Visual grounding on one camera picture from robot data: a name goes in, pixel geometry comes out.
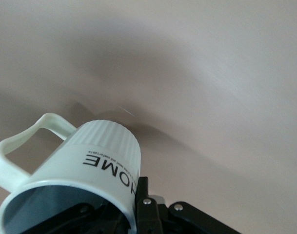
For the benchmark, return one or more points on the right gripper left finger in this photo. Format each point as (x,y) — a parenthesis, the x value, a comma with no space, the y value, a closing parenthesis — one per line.
(94,219)

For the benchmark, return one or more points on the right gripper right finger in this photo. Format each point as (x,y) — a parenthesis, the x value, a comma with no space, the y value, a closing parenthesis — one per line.
(147,209)

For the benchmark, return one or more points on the white ribbed mug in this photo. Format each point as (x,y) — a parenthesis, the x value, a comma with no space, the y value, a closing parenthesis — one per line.
(94,168)

